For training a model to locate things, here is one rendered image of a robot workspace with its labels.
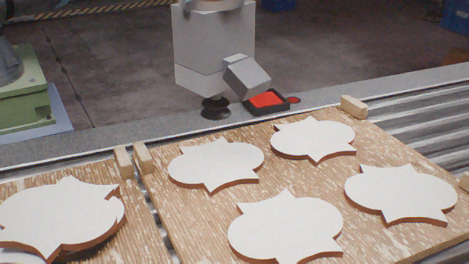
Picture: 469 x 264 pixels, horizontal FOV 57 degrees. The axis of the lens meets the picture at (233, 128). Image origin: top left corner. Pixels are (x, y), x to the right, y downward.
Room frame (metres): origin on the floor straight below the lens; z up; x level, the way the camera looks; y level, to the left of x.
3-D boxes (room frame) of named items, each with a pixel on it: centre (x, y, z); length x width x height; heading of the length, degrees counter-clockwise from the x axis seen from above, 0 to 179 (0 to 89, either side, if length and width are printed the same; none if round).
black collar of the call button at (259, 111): (0.78, -0.06, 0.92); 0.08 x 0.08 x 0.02; 22
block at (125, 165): (0.53, 0.16, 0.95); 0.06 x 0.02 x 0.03; 25
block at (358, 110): (0.71, -0.22, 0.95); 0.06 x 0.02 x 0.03; 25
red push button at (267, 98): (0.78, -0.06, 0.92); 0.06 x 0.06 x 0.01; 22
